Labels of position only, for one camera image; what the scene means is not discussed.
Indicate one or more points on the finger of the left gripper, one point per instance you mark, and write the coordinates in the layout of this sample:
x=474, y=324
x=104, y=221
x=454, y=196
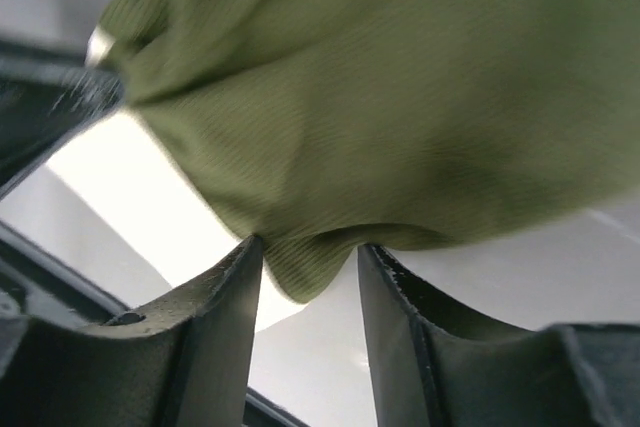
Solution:
x=48, y=96

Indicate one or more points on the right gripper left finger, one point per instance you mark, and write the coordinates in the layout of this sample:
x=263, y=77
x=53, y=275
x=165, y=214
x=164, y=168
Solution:
x=72, y=355

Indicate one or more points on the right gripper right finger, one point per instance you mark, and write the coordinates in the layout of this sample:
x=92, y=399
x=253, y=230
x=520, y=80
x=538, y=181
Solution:
x=436, y=362

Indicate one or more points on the olive green underwear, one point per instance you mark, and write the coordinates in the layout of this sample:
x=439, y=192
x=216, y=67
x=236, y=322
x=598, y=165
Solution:
x=321, y=125

